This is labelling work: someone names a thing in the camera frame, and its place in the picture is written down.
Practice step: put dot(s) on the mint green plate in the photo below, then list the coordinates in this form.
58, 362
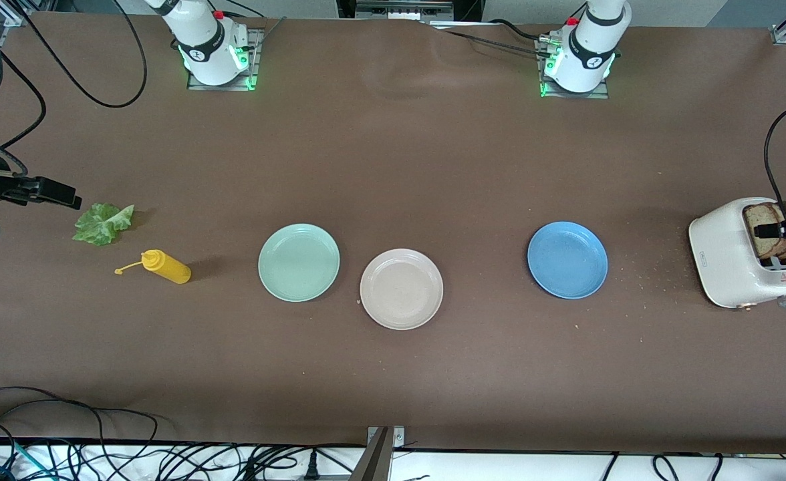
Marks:
299, 262

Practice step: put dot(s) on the beige plate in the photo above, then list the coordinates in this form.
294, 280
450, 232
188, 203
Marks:
401, 289

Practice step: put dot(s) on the black power plug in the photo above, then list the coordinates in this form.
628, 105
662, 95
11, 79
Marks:
311, 466

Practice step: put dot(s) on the yellow squeeze bottle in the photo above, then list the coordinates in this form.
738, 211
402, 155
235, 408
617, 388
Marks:
169, 268

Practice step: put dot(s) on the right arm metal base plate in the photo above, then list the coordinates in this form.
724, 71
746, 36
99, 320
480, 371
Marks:
254, 67

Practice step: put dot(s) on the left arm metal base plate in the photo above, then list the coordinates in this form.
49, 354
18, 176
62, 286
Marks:
577, 95

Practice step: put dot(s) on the white toaster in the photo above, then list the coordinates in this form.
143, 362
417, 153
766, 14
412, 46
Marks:
724, 257

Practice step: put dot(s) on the aluminium frame corner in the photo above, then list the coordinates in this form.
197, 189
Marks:
13, 13

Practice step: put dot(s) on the aluminium profile post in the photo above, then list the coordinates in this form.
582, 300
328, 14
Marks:
376, 461

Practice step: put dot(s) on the green lettuce leaf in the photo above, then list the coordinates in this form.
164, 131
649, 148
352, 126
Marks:
102, 224

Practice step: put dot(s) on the blue plate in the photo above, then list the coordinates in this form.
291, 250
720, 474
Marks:
567, 260

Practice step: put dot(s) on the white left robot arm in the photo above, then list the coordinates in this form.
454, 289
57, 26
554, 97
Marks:
590, 47

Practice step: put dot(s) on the metal frame with connectors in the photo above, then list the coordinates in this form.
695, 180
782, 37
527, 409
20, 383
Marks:
403, 8

